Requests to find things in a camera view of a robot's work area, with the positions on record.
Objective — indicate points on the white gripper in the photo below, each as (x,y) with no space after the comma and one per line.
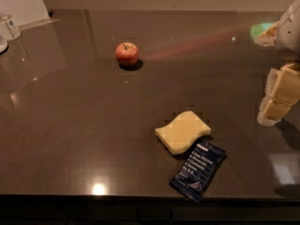
(289,32)

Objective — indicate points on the red apple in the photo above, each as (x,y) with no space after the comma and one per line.
(127,54)

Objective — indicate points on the yellow sponge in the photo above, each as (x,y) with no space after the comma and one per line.
(182,132)

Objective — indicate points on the green and orange object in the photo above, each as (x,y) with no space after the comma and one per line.
(264,34)

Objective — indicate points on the dark blue snack packet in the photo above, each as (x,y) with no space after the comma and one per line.
(198,170)

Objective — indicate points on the clear plastic water bottle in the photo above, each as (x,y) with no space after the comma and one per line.
(9,30)

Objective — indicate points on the white container at left edge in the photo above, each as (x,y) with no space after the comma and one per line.
(3,44)

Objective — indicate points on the white board leaning on wall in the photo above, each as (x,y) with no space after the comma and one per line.
(25,11)

